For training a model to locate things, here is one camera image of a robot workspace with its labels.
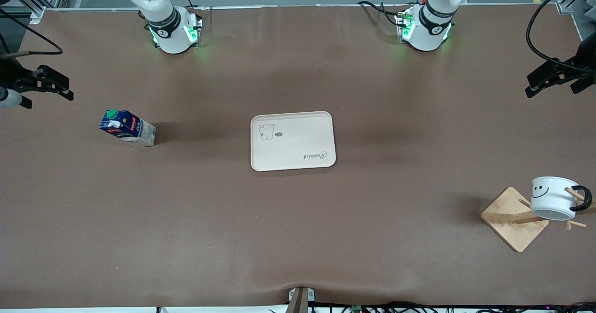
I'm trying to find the white smiley mug black handle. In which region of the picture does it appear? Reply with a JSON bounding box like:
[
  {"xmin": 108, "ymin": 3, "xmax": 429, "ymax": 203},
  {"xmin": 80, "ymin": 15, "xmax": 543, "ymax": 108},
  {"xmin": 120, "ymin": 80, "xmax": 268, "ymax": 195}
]
[{"xmin": 530, "ymin": 177, "xmax": 593, "ymax": 222}]

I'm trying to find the wooden mug tree stand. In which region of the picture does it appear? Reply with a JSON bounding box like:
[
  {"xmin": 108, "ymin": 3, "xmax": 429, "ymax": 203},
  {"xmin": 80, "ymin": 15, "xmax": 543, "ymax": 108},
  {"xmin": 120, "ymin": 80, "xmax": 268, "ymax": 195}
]
[{"xmin": 481, "ymin": 187, "xmax": 596, "ymax": 252}]

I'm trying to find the black left arm base cable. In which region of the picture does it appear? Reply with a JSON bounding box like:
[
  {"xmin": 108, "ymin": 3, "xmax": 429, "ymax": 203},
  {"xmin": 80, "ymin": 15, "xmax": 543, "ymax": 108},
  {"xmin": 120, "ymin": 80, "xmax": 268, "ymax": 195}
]
[{"xmin": 358, "ymin": 1, "xmax": 405, "ymax": 27}]

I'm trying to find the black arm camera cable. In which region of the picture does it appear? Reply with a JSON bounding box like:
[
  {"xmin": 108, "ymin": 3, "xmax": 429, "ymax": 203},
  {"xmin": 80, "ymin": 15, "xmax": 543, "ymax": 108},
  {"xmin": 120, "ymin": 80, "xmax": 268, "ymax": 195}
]
[
  {"xmin": 526, "ymin": 0, "xmax": 596, "ymax": 71},
  {"xmin": 0, "ymin": 7, "xmax": 64, "ymax": 58}
]

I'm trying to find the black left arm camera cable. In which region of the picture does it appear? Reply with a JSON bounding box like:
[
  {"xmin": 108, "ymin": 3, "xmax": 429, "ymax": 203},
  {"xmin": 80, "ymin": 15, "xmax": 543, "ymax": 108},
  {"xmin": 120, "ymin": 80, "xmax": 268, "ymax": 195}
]
[{"xmin": 526, "ymin": 0, "xmax": 596, "ymax": 71}]

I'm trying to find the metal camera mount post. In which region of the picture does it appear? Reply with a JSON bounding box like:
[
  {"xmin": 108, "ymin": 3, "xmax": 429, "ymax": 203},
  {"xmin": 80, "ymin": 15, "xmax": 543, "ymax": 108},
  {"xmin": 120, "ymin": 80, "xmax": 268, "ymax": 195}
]
[{"xmin": 288, "ymin": 287, "xmax": 316, "ymax": 313}]

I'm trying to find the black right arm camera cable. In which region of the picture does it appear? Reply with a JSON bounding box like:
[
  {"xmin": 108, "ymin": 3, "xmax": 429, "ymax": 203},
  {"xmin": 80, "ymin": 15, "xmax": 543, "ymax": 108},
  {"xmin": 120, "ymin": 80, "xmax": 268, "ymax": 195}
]
[{"xmin": 0, "ymin": 7, "xmax": 64, "ymax": 58}]

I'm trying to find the cream plastic tray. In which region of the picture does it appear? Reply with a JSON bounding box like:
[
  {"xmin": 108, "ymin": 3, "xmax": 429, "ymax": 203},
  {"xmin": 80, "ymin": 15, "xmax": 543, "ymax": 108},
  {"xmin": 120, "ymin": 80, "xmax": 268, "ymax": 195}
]
[{"xmin": 250, "ymin": 111, "xmax": 337, "ymax": 172}]

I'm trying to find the blue milk carton green cap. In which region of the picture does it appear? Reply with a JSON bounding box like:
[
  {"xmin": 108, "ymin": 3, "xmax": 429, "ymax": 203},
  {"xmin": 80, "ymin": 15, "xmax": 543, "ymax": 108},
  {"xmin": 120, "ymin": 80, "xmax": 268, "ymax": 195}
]
[{"xmin": 99, "ymin": 109, "xmax": 157, "ymax": 147}]

